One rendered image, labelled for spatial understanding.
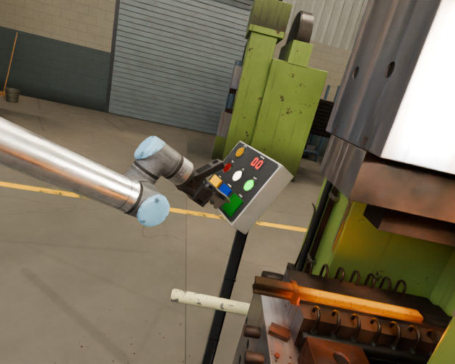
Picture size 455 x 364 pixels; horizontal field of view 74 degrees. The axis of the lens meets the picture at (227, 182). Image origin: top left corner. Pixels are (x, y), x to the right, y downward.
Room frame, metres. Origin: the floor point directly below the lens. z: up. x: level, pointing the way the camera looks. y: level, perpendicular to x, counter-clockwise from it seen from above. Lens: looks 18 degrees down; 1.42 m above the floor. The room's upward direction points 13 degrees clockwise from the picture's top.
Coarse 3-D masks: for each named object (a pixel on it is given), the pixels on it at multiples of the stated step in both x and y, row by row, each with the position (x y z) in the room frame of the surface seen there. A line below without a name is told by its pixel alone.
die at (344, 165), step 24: (336, 144) 0.69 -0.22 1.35; (336, 168) 0.64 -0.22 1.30; (360, 168) 0.54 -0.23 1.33; (384, 168) 0.55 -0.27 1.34; (408, 168) 0.55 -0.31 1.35; (360, 192) 0.54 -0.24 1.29; (384, 192) 0.55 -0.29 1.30; (408, 192) 0.55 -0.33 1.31; (432, 192) 0.55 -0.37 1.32; (432, 216) 0.55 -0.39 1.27
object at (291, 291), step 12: (264, 288) 0.61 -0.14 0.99; (276, 288) 0.60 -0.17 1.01; (288, 288) 0.61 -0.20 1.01; (300, 288) 0.62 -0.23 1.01; (324, 300) 0.61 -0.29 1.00; (336, 300) 0.61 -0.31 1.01; (348, 300) 0.62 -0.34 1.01; (360, 300) 0.63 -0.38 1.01; (372, 300) 0.64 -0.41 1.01; (384, 312) 0.62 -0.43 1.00; (396, 312) 0.62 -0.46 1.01; (408, 312) 0.63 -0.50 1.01
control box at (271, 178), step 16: (240, 144) 1.31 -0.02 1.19; (224, 160) 1.31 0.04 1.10; (240, 160) 1.22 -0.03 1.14; (256, 160) 1.15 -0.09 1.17; (272, 160) 1.09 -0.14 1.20; (224, 176) 1.22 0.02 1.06; (240, 176) 1.14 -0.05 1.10; (256, 176) 1.08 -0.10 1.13; (272, 176) 1.03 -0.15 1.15; (288, 176) 1.06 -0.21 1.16; (240, 192) 1.07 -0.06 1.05; (256, 192) 1.02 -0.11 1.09; (272, 192) 1.04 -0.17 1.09; (240, 208) 1.01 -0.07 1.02; (256, 208) 1.02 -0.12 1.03; (240, 224) 0.99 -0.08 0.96
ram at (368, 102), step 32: (384, 0) 0.69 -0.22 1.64; (416, 0) 0.57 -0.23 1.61; (448, 0) 0.49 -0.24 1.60; (384, 32) 0.64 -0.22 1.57; (416, 32) 0.53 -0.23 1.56; (448, 32) 0.50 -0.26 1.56; (352, 64) 0.75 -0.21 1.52; (384, 64) 0.59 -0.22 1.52; (416, 64) 0.50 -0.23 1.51; (448, 64) 0.50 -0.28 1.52; (352, 96) 0.69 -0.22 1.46; (384, 96) 0.55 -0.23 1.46; (416, 96) 0.50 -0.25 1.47; (448, 96) 0.50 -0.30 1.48; (352, 128) 0.63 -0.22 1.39; (384, 128) 0.51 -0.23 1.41; (416, 128) 0.50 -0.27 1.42; (448, 128) 0.50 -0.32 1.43; (416, 160) 0.50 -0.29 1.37; (448, 160) 0.50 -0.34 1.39
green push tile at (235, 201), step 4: (232, 196) 1.08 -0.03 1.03; (236, 196) 1.06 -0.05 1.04; (232, 200) 1.06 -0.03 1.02; (236, 200) 1.04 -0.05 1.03; (240, 200) 1.03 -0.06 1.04; (224, 204) 1.07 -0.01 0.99; (228, 204) 1.06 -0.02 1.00; (232, 204) 1.04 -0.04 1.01; (236, 204) 1.03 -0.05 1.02; (240, 204) 1.02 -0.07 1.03; (224, 208) 1.06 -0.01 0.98; (228, 208) 1.04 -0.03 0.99; (232, 208) 1.03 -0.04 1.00; (236, 208) 1.02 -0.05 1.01; (228, 212) 1.02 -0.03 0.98; (232, 212) 1.01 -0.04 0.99
